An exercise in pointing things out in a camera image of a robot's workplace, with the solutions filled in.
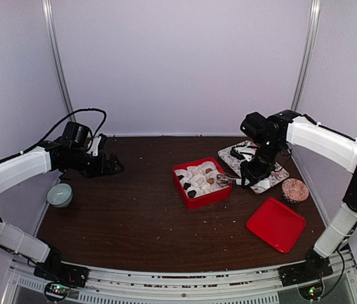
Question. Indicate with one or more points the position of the crown shaped brown chocolate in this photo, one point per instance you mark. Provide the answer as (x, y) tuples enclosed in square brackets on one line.
[(210, 180)]

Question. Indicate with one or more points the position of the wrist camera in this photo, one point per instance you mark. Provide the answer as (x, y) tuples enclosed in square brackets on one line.
[(97, 144), (243, 152)]

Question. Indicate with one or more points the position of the red tin lid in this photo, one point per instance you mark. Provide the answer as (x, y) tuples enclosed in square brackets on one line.
[(277, 225)]

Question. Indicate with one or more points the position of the red square tin box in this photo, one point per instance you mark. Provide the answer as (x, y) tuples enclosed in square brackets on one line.
[(207, 194)]

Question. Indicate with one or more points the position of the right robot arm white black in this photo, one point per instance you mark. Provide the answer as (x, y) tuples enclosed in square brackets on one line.
[(273, 135)]

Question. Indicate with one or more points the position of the right aluminium frame post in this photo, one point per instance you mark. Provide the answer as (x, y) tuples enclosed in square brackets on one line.
[(309, 45)]

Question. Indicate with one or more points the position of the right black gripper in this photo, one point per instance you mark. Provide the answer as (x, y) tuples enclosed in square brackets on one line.
[(252, 173)]

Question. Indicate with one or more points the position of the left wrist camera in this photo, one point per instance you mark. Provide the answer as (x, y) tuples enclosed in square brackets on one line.
[(97, 144)]

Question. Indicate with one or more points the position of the red patterned small bowl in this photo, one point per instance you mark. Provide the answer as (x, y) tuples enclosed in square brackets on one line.
[(294, 191)]

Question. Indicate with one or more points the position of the front aluminium rail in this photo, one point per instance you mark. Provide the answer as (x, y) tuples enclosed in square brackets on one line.
[(258, 285)]

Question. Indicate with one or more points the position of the left aluminium frame post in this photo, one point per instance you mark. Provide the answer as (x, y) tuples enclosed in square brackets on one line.
[(47, 6)]

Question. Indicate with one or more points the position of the floral rectangular tray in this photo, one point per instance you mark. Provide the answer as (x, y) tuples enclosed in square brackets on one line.
[(277, 176)]

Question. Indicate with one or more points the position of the metal serving tongs white handle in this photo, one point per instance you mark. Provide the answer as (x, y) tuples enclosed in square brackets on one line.
[(224, 180)]

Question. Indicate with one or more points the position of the pale green ceramic bowl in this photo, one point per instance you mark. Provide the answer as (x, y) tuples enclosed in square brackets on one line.
[(60, 195)]

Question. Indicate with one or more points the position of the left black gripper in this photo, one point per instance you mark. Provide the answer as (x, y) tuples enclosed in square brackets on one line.
[(101, 170)]

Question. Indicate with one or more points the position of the aluminium frame post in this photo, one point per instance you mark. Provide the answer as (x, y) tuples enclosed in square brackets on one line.
[(309, 45), (47, 6)]

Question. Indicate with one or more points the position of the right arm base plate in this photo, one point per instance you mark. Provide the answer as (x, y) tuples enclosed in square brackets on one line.
[(305, 277)]

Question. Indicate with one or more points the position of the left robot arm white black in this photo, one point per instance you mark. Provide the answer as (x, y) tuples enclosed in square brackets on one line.
[(46, 157)]

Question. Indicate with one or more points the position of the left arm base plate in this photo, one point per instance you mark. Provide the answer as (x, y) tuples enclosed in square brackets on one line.
[(61, 281)]

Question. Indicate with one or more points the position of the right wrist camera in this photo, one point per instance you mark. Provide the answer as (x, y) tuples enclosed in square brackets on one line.
[(243, 152)]

